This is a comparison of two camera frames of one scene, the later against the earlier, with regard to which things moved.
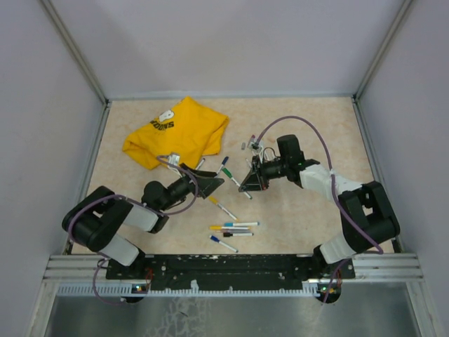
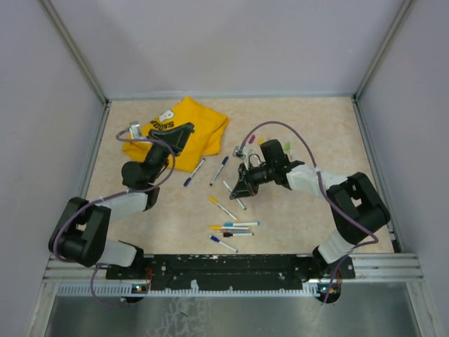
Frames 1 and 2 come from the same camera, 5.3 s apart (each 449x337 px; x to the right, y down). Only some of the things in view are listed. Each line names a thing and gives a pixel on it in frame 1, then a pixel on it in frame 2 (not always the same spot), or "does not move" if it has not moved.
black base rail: [228, 270] does not move
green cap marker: [227, 173] → [236, 199]
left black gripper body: [200, 190] → [176, 147]
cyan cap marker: [241, 224] does not move
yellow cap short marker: [215, 201] does not move
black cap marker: [228, 234] does not move
